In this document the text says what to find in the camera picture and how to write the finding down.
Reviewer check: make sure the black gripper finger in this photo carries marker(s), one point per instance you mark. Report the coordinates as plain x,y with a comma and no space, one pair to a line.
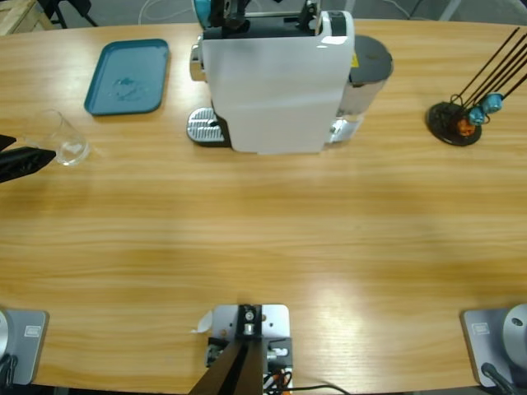
24,162
5,142
238,16
217,12

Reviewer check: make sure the blue coffee capsule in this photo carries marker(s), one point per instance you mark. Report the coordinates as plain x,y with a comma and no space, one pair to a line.
201,10
477,116
492,102

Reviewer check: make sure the clear drinking glass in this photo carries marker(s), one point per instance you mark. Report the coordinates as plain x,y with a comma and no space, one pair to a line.
70,148

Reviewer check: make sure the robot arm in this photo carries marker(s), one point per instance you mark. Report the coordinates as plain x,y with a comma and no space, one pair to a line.
514,337
2,333

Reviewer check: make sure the black coffee machine lever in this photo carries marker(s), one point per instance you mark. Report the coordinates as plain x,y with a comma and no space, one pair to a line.
309,14

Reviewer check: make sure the white capsule coffee machine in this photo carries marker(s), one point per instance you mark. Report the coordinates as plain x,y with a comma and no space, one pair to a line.
271,82

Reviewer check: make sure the orange coffee capsule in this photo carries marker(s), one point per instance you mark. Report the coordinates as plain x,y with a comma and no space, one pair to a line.
465,128

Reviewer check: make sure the teal plastic tray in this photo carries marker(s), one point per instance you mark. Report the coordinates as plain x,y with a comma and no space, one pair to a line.
127,78

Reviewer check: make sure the wooden crate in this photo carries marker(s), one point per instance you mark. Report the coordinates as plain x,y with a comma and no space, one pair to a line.
16,16

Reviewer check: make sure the black chair base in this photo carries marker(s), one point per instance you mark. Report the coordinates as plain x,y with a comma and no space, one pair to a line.
78,10

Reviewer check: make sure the black capsule holder with rods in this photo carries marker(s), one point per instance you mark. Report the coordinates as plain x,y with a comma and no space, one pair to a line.
446,123

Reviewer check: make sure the white paper tab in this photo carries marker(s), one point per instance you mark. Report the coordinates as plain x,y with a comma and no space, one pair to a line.
203,323

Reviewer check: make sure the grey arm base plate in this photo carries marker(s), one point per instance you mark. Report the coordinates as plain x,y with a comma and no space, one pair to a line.
477,349
29,349

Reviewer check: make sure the dark camera post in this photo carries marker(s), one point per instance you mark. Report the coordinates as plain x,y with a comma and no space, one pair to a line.
234,370

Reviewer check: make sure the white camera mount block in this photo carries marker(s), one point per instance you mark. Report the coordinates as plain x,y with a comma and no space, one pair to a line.
276,321

